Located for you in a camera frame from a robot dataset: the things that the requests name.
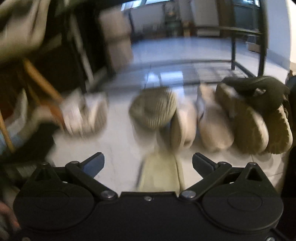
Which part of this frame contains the beige slipper treaded sole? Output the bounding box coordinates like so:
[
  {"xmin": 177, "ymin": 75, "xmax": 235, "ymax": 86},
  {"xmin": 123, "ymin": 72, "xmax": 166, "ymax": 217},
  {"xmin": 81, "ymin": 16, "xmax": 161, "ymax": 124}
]
[{"xmin": 137, "ymin": 150, "xmax": 185, "ymax": 194}]

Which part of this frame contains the olive treaded shoe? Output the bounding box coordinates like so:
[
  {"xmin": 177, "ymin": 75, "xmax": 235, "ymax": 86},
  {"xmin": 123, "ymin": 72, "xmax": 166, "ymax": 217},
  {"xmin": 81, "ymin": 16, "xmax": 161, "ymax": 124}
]
[
  {"xmin": 215, "ymin": 83, "xmax": 269, "ymax": 155},
  {"xmin": 264, "ymin": 105, "xmax": 293, "ymax": 154}
]

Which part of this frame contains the beige slipper upturned sole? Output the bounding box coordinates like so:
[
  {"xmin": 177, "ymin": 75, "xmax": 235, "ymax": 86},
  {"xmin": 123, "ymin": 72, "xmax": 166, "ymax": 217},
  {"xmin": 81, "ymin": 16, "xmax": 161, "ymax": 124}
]
[{"xmin": 129, "ymin": 87, "xmax": 177, "ymax": 130}]

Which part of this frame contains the white beaded shoe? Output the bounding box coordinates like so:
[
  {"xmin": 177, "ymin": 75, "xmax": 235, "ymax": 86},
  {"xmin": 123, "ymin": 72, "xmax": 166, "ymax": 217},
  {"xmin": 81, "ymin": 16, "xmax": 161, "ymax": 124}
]
[{"xmin": 60, "ymin": 92, "xmax": 109, "ymax": 138}]

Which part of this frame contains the black metal shoe rack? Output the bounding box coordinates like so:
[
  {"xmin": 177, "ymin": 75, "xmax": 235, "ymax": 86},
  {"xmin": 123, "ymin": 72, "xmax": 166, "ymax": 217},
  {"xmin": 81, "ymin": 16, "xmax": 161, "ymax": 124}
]
[{"xmin": 129, "ymin": 0, "xmax": 270, "ymax": 84}]

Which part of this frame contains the cardboard box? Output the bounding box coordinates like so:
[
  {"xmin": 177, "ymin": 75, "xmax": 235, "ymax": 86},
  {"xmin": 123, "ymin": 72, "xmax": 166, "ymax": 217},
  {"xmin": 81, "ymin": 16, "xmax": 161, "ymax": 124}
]
[{"xmin": 99, "ymin": 8, "xmax": 133, "ymax": 72}]

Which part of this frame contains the wooden stick handle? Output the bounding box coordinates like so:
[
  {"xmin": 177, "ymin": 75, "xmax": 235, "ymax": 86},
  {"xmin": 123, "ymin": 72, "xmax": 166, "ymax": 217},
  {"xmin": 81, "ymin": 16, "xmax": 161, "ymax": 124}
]
[{"xmin": 22, "ymin": 58, "xmax": 65, "ymax": 128}]

